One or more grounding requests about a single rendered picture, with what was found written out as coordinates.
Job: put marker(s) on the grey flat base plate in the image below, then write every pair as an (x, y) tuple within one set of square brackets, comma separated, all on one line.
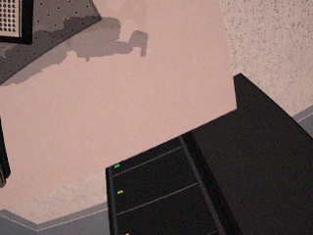
[(53, 22)]

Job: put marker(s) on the white well plate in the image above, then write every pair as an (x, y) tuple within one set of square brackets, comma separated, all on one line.
[(12, 24)]

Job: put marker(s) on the black plate nest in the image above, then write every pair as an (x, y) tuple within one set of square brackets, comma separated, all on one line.
[(27, 12)]

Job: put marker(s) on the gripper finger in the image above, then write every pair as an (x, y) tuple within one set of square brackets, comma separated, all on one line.
[(4, 164)]

